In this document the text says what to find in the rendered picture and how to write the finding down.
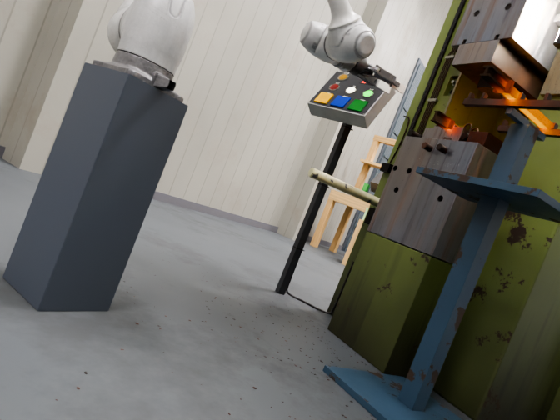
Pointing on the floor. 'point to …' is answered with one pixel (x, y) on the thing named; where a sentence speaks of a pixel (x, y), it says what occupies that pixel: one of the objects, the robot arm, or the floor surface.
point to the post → (312, 212)
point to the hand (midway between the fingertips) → (392, 87)
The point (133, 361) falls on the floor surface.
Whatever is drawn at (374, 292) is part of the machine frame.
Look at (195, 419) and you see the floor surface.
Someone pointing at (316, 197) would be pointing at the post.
